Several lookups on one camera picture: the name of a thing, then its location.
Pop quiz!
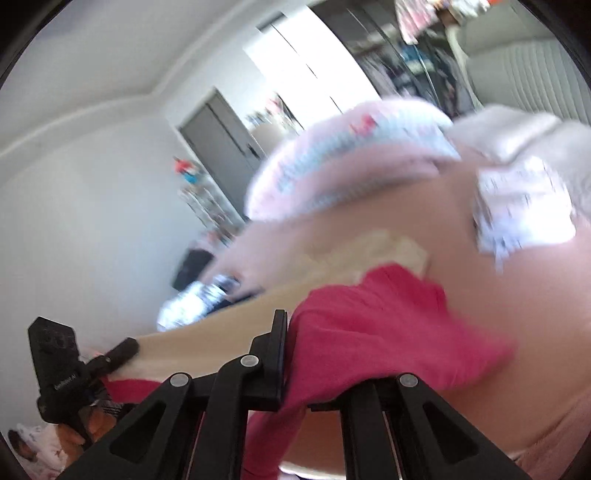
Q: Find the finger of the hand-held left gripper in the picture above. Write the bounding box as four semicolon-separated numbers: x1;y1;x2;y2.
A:
95;337;140;372

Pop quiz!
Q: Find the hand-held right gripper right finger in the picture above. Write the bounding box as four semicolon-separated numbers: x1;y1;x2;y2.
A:
308;374;523;480

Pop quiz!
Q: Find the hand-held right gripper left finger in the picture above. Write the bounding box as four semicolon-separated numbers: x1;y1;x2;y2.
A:
60;309;289;480

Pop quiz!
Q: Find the red garment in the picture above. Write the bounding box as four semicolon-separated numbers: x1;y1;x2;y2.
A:
99;263;515;480

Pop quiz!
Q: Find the cream garment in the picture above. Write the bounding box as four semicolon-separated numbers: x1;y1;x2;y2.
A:
134;228;432;384

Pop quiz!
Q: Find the person's left hand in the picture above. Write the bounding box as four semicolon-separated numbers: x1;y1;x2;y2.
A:
58;406;117;462

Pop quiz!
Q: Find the blue white printed cloth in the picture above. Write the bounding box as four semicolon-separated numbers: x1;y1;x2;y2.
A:
157;272;243;330

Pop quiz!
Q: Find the dark box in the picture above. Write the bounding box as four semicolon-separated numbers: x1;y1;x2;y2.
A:
172;247;218;292

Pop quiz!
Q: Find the pink sheet bed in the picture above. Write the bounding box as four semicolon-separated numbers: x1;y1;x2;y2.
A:
139;138;591;480

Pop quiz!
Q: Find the cluttered shelf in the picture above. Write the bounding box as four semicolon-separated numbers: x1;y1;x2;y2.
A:
180;182;246;237

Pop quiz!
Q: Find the red and blue toy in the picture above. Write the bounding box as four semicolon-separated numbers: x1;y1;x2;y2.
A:
173;157;204;186

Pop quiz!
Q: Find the pink quilt with blue gingham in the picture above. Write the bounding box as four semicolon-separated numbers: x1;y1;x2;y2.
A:
245;99;462;222

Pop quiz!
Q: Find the grey door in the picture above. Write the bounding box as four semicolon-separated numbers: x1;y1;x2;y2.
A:
180;90;266;222

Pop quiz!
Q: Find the white small-print cloth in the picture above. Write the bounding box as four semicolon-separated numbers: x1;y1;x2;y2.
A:
471;157;580;271

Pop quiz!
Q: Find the grey pink blanket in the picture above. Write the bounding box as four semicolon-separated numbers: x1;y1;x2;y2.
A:
445;104;591;241

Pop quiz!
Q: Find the white sliding door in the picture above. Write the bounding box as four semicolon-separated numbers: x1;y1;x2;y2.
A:
245;4;370;134

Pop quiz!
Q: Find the open wardrobe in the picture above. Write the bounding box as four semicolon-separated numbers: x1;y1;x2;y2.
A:
309;0;476;116

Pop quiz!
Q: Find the beige padded headboard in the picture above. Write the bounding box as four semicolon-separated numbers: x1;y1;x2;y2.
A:
443;18;591;125

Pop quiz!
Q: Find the pink patterned hanging cloth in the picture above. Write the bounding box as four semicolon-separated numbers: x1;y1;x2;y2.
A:
396;0;446;45

